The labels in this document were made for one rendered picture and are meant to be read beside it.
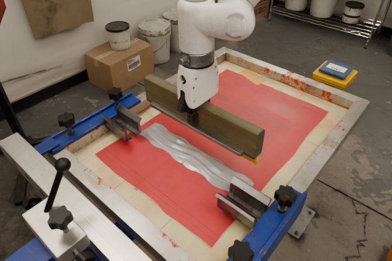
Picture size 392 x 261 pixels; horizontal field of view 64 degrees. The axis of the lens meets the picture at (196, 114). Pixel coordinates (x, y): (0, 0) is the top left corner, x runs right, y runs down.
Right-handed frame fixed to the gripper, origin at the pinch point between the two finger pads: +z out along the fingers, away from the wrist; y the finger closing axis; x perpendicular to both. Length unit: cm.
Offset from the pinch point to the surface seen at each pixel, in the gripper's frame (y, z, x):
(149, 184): -16.3, 13.6, 2.2
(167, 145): -3.7, 13.3, 8.2
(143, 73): 110, 102, 162
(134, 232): -27.9, 11.0, -6.5
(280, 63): 220, 110, 80
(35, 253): -43.8, 4.8, 0.3
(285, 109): 33.7, 14.2, -8.5
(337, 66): 69, 13, -11
